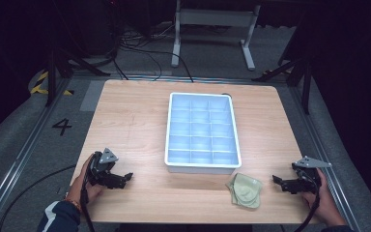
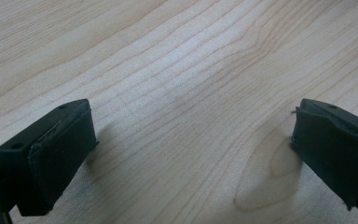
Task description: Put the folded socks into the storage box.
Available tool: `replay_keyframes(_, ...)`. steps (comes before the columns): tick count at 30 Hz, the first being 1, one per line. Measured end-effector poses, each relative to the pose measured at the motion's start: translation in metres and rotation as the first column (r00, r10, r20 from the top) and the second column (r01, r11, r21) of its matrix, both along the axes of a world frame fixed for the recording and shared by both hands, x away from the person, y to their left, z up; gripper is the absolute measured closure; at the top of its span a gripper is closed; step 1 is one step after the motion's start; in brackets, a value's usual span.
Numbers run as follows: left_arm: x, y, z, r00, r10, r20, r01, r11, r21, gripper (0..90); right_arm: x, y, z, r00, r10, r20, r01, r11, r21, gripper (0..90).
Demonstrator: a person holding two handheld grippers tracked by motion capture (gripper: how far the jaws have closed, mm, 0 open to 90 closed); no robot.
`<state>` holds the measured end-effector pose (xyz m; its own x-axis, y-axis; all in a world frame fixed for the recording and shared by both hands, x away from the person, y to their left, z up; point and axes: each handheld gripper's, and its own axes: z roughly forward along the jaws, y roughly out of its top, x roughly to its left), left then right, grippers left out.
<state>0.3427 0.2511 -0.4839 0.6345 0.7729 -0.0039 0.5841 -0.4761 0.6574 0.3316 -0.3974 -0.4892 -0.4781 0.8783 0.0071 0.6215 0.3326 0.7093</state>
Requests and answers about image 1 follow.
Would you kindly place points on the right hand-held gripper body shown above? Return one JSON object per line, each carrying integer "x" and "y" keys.
{"x": 306, "y": 180}

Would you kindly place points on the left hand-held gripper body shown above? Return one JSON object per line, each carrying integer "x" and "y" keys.
{"x": 100, "y": 172}

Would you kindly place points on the light green cloth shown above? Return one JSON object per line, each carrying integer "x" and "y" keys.
{"x": 246, "y": 190}

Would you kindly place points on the white divided storage box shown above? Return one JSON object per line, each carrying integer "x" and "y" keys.
{"x": 203, "y": 129}

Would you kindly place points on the person's left hand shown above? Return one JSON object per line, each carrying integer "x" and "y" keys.
{"x": 77, "y": 190}

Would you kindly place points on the person's right hand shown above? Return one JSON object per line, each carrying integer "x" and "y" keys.
{"x": 327, "y": 203}

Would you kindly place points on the black metal stand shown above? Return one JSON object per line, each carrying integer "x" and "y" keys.
{"x": 306, "y": 83}
{"x": 53, "y": 74}

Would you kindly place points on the yellow black hazard tape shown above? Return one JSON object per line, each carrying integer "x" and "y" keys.
{"x": 40, "y": 84}

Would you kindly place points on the grey metal floor rail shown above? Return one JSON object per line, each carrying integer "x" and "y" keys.
{"x": 22, "y": 151}
{"x": 322, "y": 145}

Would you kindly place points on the white metal table frame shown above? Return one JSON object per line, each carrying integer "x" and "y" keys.
{"x": 215, "y": 16}

